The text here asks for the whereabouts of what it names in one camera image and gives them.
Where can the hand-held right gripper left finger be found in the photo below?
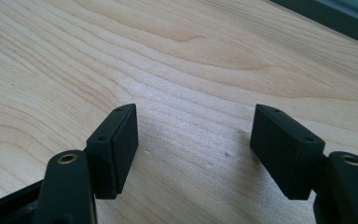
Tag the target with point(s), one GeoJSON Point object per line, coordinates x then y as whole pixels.
{"type": "Point", "coordinates": [112, 155]}

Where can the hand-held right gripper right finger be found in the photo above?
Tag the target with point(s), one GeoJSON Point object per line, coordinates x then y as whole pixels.
{"type": "Point", "coordinates": [287, 155]}

